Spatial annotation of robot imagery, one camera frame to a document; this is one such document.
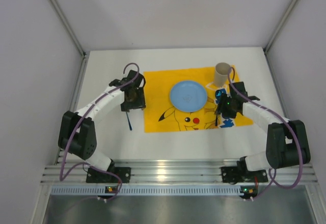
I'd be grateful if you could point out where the perforated cable duct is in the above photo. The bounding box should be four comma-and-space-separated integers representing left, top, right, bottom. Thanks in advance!
51, 185, 256, 196

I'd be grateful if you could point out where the blue metallic spoon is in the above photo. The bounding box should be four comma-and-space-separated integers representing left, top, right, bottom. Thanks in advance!
215, 89, 223, 127

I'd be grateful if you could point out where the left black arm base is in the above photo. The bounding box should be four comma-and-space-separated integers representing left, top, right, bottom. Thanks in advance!
86, 166, 132, 183

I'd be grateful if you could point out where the yellow Pikachu cloth placemat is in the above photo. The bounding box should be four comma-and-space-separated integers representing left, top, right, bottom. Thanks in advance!
144, 67, 253, 133

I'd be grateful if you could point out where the blue metallic fork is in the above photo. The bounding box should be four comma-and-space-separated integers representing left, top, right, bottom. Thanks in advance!
126, 112, 133, 131

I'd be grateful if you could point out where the left aluminium frame post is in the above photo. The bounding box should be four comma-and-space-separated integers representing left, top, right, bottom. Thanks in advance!
48, 0, 86, 57

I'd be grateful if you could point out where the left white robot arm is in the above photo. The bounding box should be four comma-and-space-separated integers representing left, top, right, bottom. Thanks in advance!
58, 70, 146, 172

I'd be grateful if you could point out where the light blue plate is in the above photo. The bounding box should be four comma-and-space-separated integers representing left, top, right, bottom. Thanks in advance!
169, 80, 208, 113

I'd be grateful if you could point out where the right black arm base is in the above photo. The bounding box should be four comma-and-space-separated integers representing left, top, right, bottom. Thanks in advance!
220, 166, 268, 185

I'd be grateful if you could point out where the beige paper cup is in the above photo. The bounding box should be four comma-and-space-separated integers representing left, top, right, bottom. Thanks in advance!
213, 62, 231, 87

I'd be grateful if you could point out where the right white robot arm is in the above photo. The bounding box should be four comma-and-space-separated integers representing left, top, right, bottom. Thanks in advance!
215, 82, 311, 172

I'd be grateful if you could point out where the aluminium mounting rail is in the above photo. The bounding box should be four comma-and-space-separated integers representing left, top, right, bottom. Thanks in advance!
41, 159, 317, 185

